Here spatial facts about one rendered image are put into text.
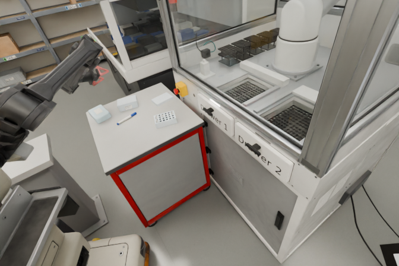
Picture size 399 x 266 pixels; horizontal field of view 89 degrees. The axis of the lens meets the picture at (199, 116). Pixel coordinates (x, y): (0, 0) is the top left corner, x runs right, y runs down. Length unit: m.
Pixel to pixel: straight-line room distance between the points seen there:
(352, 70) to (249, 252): 1.31
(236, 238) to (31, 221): 1.22
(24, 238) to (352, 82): 0.84
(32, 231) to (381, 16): 0.87
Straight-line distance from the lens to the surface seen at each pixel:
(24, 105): 0.69
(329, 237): 1.74
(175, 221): 1.70
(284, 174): 0.83
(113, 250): 1.46
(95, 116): 1.43
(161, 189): 1.40
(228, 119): 0.93
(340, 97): 0.56
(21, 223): 0.75
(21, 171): 1.42
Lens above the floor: 1.52
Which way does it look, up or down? 39 degrees down
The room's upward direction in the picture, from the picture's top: 9 degrees counter-clockwise
